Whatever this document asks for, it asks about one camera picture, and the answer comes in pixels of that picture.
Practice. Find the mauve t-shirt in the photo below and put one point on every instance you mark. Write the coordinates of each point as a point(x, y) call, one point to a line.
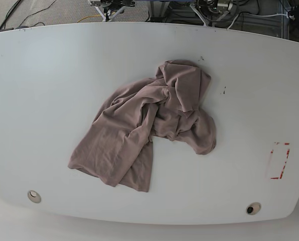
point(118, 147)

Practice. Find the right table grommet hole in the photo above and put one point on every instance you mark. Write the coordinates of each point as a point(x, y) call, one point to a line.
point(253, 208)

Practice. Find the table grommet hole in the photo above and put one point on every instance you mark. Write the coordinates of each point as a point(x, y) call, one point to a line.
point(34, 196)
point(253, 208)

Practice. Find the left table grommet hole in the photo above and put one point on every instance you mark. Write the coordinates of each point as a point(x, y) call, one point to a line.
point(34, 196)

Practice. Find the red tape rectangle marking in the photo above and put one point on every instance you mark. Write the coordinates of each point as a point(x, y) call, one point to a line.
point(277, 161)

